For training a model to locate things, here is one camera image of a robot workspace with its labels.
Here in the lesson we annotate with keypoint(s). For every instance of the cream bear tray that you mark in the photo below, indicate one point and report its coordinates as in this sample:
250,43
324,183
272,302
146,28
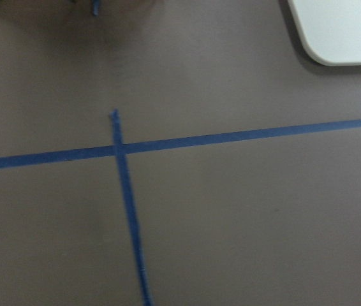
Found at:
330,31

